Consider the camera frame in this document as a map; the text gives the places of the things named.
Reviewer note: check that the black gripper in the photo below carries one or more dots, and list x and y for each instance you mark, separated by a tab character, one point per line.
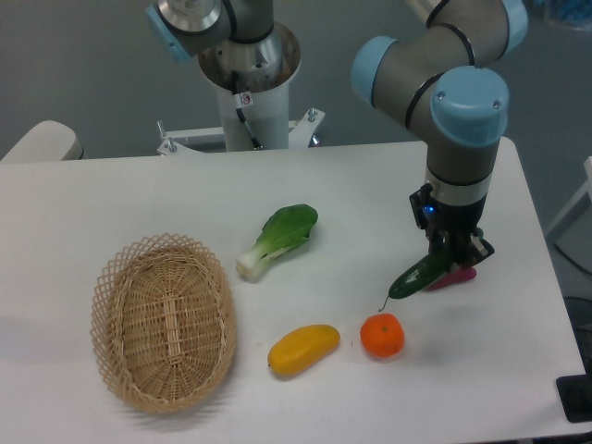
455	225

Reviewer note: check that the green cucumber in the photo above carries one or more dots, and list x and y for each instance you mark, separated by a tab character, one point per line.
422	274

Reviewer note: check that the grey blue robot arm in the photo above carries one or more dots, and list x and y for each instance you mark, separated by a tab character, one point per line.
440	88

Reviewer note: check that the purple sweet potato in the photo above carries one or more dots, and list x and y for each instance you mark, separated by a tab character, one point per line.
459	276

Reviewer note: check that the orange tangerine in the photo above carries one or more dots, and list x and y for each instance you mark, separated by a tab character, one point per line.
382	335

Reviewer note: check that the green bok choy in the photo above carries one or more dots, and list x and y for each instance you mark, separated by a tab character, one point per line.
287	229

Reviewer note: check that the yellow mango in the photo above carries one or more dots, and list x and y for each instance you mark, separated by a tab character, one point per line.
302	348

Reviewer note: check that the black device at table edge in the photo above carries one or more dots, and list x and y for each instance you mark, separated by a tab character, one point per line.
575	395

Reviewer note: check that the woven wicker basket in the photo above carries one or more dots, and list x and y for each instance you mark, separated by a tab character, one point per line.
164	328

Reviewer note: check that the white chair armrest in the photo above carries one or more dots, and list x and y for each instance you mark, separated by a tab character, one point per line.
48	141

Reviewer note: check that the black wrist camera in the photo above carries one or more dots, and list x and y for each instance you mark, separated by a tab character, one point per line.
421	205

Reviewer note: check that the white furniture frame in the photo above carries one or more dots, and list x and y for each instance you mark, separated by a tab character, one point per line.
572	210

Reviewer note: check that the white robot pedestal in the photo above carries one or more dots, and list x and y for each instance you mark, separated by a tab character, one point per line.
252	85

